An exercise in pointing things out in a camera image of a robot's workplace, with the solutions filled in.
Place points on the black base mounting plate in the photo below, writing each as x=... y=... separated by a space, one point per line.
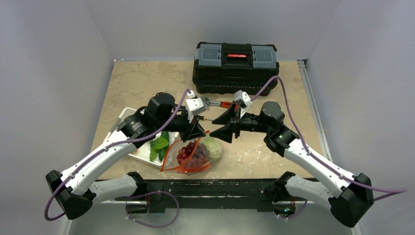
x=245 y=194

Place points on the black plastic toolbox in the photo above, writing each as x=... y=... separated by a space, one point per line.
x=224 y=68

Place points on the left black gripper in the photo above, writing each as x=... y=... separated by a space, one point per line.
x=194 y=129

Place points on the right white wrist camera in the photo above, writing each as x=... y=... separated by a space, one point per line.
x=243 y=100

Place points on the light red grape bunch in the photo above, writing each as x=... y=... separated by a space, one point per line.
x=193 y=155

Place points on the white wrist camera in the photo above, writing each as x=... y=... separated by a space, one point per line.
x=243 y=100
x=194 y=105

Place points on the yellow black screwdriver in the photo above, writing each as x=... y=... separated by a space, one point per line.
x=205 y=118

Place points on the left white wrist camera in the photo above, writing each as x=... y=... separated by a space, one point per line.
x=194 y=105

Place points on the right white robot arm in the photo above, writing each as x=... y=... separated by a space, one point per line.
x=346 y=195

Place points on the green leafy vegetable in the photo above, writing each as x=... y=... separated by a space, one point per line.
x=155 y=146

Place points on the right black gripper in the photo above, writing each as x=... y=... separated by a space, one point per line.
x=236 y=123

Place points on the green cabbage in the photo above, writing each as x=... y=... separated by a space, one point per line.
x=214 y=148

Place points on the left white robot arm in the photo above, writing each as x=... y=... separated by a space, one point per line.
x=76 y=188

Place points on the clear zip top bag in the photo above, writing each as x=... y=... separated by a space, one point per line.
x=170 y=162

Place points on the green cucumber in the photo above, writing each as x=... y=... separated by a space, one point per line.
x=163 y=150

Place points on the orange carrot green top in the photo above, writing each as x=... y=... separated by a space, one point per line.
x=184 y=169

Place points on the adjustable wrench red handle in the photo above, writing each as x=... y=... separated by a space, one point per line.
x=210 y=102

